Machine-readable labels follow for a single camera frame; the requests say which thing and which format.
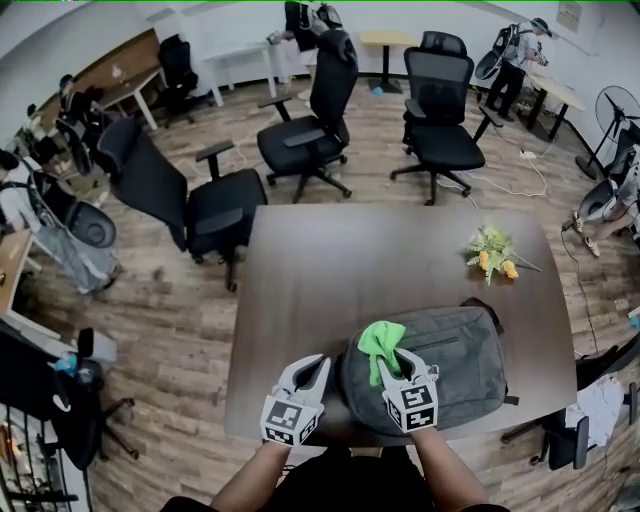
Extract black wire rack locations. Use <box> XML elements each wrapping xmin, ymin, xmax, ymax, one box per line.
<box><xmin>0</xmin><ymin>403</ymin><xmax>84</xmax><ymax>512</ymax></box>

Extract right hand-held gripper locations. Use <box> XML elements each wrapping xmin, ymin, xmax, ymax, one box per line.
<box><xmin>376</xmin><ymin>347</ymin><xmax>441</xmax><ymax>434</ymax></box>

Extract pale yellow pedestal table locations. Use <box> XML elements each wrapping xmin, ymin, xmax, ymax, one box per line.
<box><xmin>359</xmin><ymin>30</ymin><xmax>420</xmax><ymax>95</ymax></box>

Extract green cloth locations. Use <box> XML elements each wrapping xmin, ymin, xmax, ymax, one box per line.
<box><xmin>357</xmin><ymin>321</ymin><xmax>407</xmax><ymax>389</ymax></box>

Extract gray backpack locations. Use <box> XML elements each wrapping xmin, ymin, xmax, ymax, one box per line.
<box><xmin>335</xmin><ymin>297</ymin><xmax>521</xmax><ymax>437</ymax></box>

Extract person's right forearm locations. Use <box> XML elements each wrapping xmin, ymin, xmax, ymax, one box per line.
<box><xmin>410</xmin><ymin>427</ymin><xmax>489</xmax><ymax>507</ymax></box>

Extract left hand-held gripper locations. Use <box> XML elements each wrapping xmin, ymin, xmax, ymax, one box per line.
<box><xmin>259</xmin><ymin>353</ymin><xmax>333</xmax><ymax>447</ymax></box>

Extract white checked garment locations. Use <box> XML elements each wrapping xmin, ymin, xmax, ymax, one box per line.
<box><xmin>564</xmin><ymin>374</ymin><xmax>626</xmax><ymax>449</ymax></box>

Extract artificial yellow flower bouquet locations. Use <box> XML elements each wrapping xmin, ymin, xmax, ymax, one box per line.
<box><xmin>464</xmin><ymin>224</ymin><xmax>544</xmax><ymax>286</ymax></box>

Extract black standing fan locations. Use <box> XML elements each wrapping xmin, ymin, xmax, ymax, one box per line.
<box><xmin>574</xmin><ymin>84</ymin><xmax>640</xmax><ymax>182</ymax></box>

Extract person's left forearm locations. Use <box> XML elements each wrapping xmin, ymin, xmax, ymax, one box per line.
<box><xmin>209</xmin><ymin>439</ymin><xmax>294</xmax><ymax>511</ymax></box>

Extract light wood table black legs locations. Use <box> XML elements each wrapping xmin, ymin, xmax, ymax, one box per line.
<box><xmin>522</xmin><ymin>69</ymin><xmax>587</xmax><ymax>143</ymax></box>

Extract white table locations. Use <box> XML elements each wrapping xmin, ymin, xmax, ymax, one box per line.
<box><xmin>201</xmin><ymin>40</ymin><xmax>296</xmax><ymax>109</ymax></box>

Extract light wood desk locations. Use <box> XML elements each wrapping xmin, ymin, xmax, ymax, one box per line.
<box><xmin>0</xmin><ymin>228</ymin><xmax>37</xmax><ymax>321</ymax></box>

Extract wall notice paper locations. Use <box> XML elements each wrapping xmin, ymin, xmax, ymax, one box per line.
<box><xmin>556</xmin><ymin>0</ymin><xmax>585</xmax><ymax>35</ymax></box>

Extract person's black shirt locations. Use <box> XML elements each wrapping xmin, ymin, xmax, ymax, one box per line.
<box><xmin>159</xmin><ymin>446</ymin><xmax>511</xmax><ymax>512</ymax></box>

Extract wood top white desk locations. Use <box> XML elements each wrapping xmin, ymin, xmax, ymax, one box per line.
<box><xmin>92</xmin><ymin>64</ymin><xmax>169</xmax><ymax>132</ymax></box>

